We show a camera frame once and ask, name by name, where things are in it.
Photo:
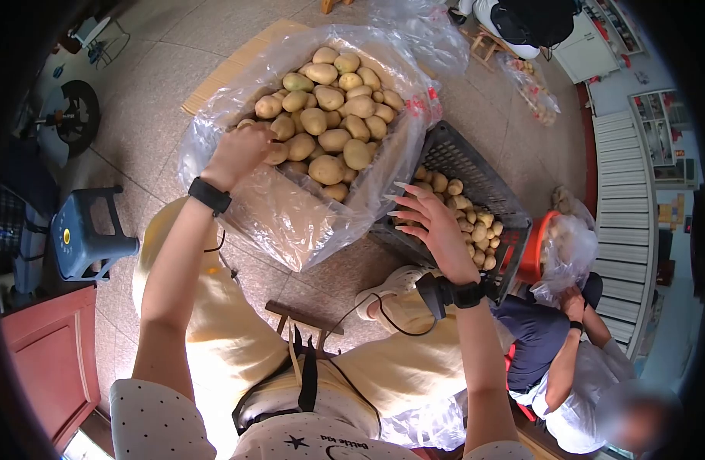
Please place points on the low wooden stool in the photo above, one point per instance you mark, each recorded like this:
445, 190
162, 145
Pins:
300, 315
483, 49

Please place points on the person's body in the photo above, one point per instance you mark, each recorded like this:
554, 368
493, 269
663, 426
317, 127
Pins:
306, 437

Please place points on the clear bag with potatoes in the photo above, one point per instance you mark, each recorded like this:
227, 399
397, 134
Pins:
533, 92
565, 253

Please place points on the pile of large potatoes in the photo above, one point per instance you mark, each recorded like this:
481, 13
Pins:
329, 138

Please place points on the red plastic bucket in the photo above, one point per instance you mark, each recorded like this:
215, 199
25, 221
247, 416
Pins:
530, 253

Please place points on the large clear plastic bag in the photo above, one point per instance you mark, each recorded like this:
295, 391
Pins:
283, 224

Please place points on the white cabinet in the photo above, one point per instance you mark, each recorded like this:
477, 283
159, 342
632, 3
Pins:
585, 54

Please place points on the person's right ring finger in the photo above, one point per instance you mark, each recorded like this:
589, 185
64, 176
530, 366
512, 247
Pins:
410, 202

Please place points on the blue plastic stool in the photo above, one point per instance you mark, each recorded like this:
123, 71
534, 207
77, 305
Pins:
79, 230

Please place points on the single yellow potato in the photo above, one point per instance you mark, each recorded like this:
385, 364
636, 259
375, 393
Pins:
278, 155

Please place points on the black plastic crate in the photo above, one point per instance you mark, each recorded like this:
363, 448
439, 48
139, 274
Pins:
456, 155

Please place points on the metal frame chair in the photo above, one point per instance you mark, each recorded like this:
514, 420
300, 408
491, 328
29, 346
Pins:
99, 40

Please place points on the person's left hand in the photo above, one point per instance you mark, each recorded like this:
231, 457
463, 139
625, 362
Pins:
237, 155

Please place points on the person's left fingers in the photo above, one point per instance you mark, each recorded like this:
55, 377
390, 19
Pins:
259, 135

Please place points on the full shop shelf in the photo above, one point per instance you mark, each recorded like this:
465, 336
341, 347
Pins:
617, 29

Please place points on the glass display shelf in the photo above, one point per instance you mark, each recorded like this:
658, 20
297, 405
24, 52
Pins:
660, 132

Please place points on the black wrist band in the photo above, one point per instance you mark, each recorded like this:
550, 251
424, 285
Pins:
209, 196
464, 294

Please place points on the heap of small potatoes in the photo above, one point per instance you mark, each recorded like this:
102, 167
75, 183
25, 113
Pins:
479, 230

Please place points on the brown cardboard carton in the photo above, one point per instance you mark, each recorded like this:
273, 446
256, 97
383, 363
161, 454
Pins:
226, 75

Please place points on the red wooden cabinet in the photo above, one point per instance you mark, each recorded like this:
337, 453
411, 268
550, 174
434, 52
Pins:
47, 356

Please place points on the black floor fan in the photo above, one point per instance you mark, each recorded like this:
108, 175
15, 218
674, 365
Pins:
76, 118

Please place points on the person's right index finger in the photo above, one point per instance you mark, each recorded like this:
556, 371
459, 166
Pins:
415, 231

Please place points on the person's right hand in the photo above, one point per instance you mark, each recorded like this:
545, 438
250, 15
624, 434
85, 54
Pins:
444, 236

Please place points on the person's right middle finger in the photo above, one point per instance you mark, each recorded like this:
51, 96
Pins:
412, 215

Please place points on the empty clear plastic bag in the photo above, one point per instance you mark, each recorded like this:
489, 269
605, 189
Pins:
427, 34

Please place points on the white roller conveyor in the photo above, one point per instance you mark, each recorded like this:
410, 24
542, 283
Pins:
625, 201

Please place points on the person's right little finger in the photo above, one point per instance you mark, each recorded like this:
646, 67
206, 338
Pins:
418, 191

